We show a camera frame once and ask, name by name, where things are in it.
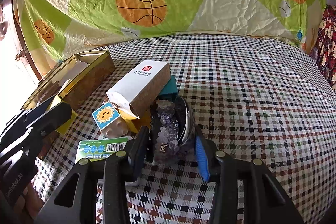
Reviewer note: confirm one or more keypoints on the left hand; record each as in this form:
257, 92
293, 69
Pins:
28, 205

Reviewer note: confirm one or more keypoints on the small yellow block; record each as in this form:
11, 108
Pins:
62, 114

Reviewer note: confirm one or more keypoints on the dark red floral cloth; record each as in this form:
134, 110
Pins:
324, 51

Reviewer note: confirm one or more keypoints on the checkered tablecloth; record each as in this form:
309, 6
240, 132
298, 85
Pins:
252, 97

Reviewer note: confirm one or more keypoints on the green floss pick box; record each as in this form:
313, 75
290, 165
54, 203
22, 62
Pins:
95, 150

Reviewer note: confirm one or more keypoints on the brass door knob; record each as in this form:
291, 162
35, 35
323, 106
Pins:
21, 54

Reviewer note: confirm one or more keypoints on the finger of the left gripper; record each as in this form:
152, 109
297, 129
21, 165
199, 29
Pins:
26, 117

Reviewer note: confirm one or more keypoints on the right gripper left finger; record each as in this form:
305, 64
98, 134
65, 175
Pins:
74, 200

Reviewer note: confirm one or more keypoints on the white sun toy block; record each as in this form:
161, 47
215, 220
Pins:
109, 121

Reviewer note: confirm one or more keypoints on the yellow face toy block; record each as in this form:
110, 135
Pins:
135, 124

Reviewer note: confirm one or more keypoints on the white cardboard box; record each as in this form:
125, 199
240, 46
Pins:
137, 90

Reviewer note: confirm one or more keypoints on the wooden door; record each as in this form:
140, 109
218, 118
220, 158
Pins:
18, 80

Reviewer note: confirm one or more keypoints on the blue bear toy block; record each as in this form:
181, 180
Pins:
170, 87

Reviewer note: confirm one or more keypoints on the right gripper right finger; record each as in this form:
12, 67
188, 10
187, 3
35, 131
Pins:
265, 200

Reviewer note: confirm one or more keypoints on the gold metal tin box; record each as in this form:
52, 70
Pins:
74, 80

